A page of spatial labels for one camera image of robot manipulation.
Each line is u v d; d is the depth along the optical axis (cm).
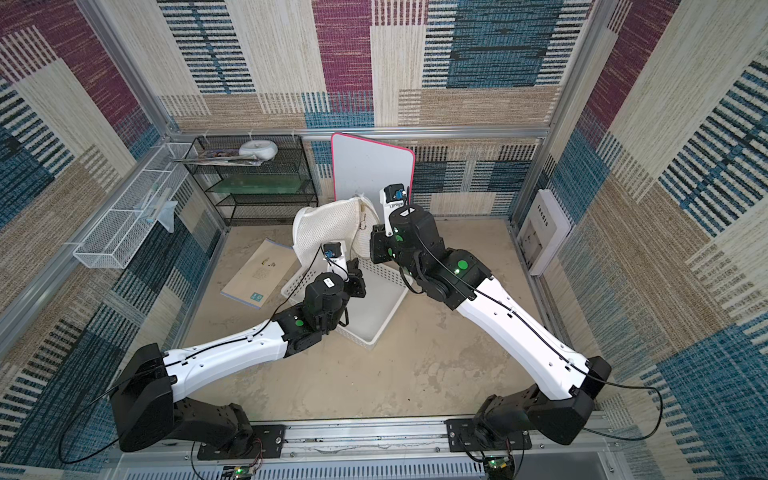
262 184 94
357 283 67
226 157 93
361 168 95
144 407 41
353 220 69
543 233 96
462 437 73
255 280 104
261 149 89
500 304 42
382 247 56
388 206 56
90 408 69
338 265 62
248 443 67
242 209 119
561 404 38
